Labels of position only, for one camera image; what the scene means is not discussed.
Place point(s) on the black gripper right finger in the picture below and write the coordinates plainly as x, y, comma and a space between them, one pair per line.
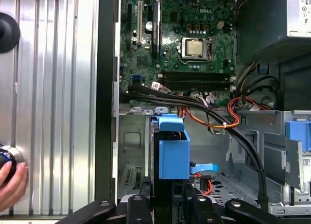
204, 209

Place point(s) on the silver CPU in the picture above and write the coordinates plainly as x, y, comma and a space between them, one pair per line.
194, 47

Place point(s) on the metal disk bay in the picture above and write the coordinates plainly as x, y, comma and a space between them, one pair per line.
132, 141

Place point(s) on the grey metal drive cage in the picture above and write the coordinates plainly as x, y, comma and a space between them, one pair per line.
272, 141

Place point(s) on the round black knob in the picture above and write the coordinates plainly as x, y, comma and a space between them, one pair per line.
8, 32

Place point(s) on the CPU socket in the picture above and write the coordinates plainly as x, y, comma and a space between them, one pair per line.
194, 59

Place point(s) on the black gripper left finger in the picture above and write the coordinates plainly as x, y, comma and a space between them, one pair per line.
138, 209

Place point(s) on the blue drive cage latch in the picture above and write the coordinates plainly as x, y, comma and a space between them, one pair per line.
296, 136

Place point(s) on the black RAM slot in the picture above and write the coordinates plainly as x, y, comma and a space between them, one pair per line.
194, 83
194, 74
184, 88
194, 78

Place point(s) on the grey power supply unit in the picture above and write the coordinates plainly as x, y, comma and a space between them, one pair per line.
262, 15

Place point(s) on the hard disk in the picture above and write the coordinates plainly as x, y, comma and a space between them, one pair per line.
173, 158

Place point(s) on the black open PC case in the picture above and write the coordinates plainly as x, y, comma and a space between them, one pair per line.
104, 88

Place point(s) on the white expansion slot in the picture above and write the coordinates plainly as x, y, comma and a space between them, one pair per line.
139, 22

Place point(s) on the green motherboard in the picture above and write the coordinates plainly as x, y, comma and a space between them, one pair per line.
170, 63

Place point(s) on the person's hand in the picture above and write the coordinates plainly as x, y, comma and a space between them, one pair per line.
12, 187

